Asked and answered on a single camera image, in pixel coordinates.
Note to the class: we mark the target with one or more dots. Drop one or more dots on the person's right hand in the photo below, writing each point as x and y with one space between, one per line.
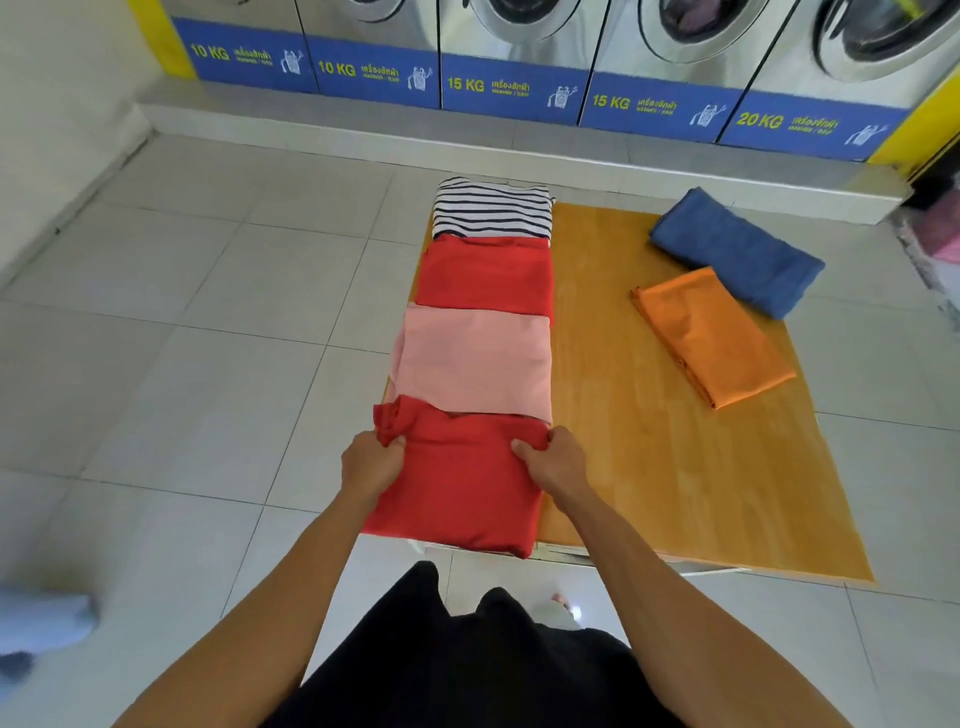
559 469

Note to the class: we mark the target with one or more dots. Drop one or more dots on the person's left hand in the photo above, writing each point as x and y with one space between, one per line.
371 465

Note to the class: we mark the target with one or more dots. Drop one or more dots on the red garment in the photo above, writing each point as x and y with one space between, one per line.
487 277
457 487

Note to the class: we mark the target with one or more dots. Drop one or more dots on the pink garment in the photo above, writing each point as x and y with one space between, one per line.
472 360

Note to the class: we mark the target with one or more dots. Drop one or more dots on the orange garment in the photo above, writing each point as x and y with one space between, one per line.
712 337

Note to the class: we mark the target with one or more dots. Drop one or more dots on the black white striped shirt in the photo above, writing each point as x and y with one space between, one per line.
487 210

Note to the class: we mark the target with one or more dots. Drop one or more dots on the blue towel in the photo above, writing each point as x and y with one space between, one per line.
735 251

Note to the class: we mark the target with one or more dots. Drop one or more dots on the person's left forearm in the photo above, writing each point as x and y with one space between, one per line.
247 637

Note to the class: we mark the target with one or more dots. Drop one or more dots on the person's right forearm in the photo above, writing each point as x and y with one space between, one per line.
675 622

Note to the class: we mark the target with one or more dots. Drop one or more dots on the person's bare foot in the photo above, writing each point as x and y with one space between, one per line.
559 600

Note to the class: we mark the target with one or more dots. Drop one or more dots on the person's black shorts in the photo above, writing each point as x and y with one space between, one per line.
465 675

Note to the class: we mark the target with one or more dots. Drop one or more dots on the light grey shoe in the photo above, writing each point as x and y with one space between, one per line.
45 622

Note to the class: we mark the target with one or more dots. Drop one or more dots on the silver front-load washing machine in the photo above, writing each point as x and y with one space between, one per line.
810 127
375 75
517 90
247 60
652 105

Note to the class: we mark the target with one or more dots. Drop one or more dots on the pink laundry basket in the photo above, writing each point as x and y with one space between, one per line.
941 236

